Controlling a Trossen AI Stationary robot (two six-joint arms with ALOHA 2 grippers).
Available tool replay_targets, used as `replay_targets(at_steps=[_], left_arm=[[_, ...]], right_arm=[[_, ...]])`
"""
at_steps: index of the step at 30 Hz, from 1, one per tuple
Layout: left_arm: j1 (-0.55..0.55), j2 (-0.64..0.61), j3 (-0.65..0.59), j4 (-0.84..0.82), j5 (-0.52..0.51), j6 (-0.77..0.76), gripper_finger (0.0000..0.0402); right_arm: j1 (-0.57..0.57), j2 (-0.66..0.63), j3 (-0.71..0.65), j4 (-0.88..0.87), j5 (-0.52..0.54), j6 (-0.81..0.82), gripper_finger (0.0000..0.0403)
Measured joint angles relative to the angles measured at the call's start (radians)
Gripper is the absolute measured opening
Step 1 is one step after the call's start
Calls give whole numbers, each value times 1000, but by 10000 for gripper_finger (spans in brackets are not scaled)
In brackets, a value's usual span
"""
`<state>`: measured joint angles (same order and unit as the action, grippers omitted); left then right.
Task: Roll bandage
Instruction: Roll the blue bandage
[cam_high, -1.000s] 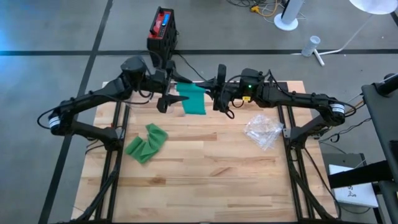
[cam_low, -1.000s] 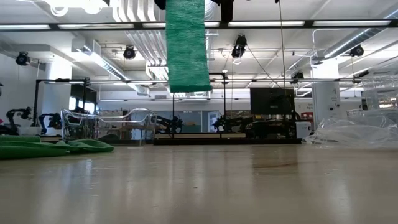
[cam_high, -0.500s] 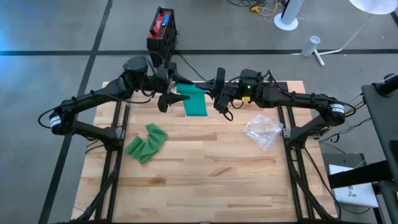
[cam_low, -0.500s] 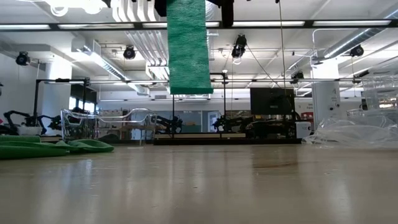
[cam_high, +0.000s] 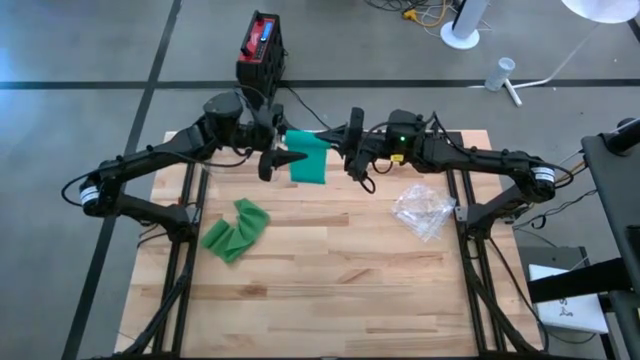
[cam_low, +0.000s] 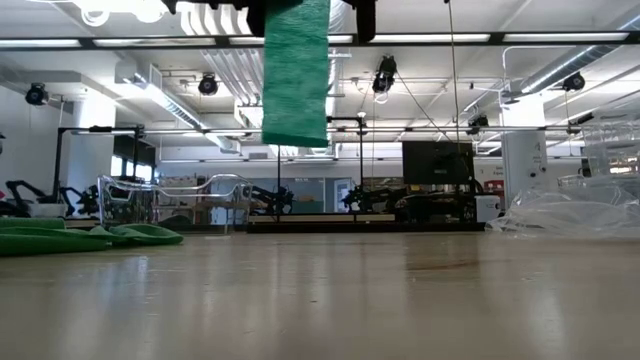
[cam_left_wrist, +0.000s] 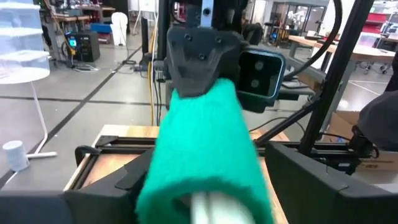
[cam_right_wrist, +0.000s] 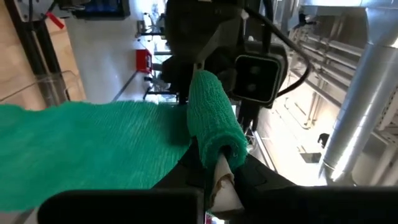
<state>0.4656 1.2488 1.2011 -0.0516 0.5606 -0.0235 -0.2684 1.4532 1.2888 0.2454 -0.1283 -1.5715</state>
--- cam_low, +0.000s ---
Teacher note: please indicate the black monitor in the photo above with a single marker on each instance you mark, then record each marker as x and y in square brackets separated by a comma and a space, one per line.
[437, 162]

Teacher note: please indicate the white box device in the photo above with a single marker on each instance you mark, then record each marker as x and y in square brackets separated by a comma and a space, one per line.
[487, 209]

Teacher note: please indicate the black background rig frame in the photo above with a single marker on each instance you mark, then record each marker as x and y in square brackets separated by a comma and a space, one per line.
[57, 160]

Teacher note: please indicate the green cloth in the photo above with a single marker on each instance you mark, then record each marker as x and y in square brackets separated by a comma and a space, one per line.
[50, 242]

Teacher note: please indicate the black overhead crossbar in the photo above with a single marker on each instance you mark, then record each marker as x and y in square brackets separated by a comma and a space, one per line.
[150, 41]

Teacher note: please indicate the black background robot arm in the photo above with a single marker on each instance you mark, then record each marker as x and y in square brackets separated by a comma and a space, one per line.
[275, 200]
[22, 192]

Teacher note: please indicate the clear plastic bag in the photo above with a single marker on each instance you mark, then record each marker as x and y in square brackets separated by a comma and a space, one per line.
[565, 215]

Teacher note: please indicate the teal elastic bandage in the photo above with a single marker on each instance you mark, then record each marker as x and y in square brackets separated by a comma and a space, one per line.
[295, 75]

